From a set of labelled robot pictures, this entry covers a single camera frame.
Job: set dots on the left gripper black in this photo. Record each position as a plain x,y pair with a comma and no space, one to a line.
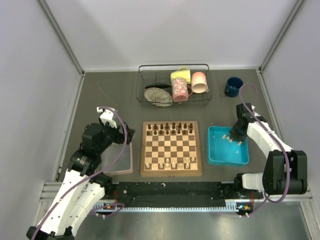
120,139

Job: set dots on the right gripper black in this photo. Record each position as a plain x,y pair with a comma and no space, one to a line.
232,134

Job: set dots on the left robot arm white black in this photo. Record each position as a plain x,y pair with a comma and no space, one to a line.
83,185

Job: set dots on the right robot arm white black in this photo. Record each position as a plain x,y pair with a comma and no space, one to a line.
286,169

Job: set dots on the wooden chess board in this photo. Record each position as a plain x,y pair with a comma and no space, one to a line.
175,144

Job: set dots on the blue plastic tray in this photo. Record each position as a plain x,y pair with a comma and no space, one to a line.
224,152

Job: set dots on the metal tray pink rim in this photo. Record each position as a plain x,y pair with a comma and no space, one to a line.
124,164

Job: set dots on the dark blue mug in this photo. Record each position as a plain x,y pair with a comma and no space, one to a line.
233,86

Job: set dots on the speckled ceramic plate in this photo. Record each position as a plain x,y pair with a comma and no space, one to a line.
158,97

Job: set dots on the pink white mug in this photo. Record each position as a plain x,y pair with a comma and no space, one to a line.
199,83

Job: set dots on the pink patterned mug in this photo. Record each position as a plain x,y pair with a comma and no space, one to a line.
181,91

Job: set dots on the yellow mug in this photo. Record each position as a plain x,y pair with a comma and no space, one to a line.
183,72

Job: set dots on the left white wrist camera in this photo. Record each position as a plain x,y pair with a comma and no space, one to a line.
107,115

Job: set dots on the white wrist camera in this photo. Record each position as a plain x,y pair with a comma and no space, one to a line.
257,115
107,115

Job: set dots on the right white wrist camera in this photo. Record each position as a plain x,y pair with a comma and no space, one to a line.
257,115

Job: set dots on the black wire dish rack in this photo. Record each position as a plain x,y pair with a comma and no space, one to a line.
166,85

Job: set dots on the aluminium front rail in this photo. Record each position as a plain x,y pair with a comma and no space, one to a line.
249,198

